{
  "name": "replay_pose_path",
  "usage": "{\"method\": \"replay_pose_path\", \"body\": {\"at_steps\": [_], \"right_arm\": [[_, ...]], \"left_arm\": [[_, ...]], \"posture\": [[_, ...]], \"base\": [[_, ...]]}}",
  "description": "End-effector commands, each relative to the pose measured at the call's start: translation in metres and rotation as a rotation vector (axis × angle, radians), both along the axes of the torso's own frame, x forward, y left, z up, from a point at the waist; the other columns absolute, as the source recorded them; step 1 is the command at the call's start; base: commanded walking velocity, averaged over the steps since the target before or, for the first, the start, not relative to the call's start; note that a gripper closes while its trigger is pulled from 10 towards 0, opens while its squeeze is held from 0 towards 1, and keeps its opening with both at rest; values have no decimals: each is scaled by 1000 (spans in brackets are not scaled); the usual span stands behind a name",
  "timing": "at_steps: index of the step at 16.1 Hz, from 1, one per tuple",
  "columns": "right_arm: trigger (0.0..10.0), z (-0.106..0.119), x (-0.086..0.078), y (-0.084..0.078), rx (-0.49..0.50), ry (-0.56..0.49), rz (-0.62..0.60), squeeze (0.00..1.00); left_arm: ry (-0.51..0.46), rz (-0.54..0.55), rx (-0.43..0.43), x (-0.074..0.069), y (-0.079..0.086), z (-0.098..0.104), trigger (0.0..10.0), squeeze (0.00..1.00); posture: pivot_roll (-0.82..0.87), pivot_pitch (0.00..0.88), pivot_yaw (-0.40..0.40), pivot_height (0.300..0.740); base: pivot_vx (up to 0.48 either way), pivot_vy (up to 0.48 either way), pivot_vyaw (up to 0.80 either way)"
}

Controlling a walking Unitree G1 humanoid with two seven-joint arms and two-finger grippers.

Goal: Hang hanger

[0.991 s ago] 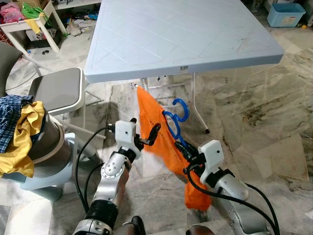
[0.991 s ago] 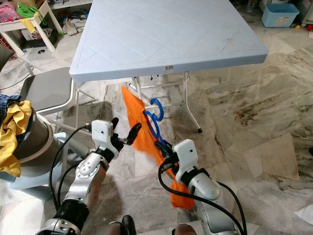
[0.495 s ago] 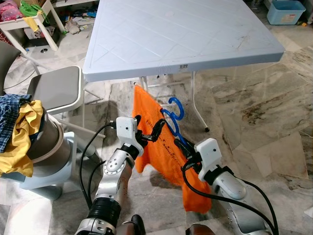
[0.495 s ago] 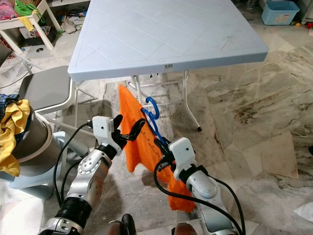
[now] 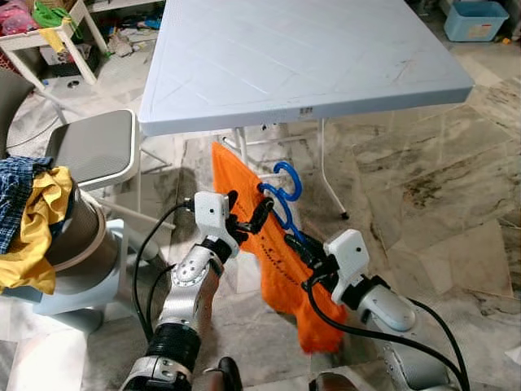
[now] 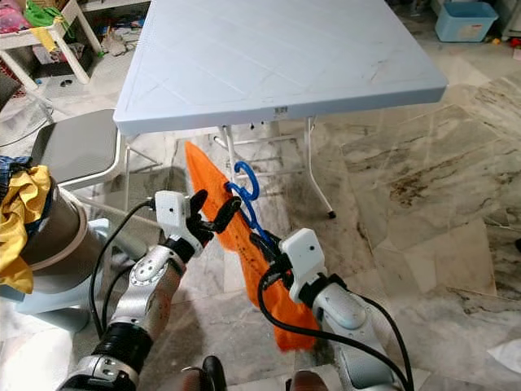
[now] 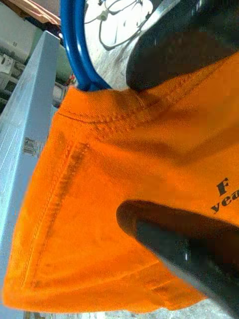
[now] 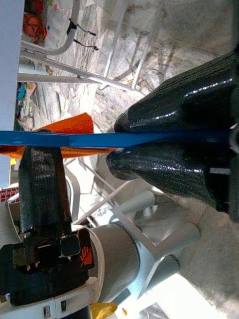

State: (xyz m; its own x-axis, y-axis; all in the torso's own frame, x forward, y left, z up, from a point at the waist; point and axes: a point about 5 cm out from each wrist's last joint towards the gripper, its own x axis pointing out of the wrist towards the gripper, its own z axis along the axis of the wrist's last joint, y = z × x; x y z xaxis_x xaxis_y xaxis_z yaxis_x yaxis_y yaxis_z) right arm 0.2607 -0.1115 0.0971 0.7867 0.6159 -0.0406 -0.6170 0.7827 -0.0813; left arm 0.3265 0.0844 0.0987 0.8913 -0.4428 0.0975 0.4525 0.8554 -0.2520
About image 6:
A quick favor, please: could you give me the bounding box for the orange towel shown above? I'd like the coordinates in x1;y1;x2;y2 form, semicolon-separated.
183;140;318;353

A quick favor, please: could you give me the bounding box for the blue plastic clothes hanger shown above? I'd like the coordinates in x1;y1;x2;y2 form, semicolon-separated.
226;160;282;245

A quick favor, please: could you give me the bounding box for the blue plaid garment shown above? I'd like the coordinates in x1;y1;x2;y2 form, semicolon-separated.
0;155;33;204

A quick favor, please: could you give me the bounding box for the right robot leg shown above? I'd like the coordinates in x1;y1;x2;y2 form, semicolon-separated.
285;371;331;391

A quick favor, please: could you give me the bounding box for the robot leg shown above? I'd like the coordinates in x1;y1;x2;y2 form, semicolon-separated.
171;356;225;391
285;371;331;391

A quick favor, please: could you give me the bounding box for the grey folding chair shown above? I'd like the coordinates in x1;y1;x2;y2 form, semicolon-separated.
0;77;131;213

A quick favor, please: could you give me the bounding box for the grey round laundry basket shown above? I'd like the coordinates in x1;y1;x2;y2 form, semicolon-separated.
16;183;103;290

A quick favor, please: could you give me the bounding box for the left robot leg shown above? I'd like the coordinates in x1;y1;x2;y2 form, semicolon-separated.
171;356;225;391

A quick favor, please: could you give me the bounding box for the pale blue plastic stool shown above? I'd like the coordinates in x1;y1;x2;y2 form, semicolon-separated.
0;216;111;314

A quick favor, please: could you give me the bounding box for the pale blue folding table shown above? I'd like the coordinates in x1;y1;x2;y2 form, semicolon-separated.
112;0;449;221

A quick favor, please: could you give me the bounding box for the yellow cloth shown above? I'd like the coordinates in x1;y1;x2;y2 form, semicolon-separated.
0;165;54;294

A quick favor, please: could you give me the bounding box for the white wooden shelf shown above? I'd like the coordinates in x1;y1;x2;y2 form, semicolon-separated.
0;0;103;90

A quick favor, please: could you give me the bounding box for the green bag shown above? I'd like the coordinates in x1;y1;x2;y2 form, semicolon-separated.
24;0;66;27

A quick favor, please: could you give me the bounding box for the pink bundle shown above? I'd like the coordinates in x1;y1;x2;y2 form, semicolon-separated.
0;0;27;33

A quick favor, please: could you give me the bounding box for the blue plastic bin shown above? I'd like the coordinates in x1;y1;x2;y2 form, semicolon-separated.
434;0;499;43

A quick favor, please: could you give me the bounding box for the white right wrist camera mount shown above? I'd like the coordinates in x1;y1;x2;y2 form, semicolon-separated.
278;228;326;302

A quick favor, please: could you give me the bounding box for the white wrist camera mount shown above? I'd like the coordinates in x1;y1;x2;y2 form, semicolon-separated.
278;228;326;302
155;190;196;245

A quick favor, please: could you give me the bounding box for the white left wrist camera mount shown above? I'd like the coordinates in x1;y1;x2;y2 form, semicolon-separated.
155;190;196;245

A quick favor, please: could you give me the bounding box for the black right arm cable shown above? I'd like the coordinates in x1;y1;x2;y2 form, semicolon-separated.
256;269;414;391

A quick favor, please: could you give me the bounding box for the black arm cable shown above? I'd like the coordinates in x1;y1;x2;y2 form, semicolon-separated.
90;200;160;339
256;269;414;391

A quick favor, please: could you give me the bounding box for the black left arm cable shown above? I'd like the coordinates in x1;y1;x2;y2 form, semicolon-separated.
90;200;160;339

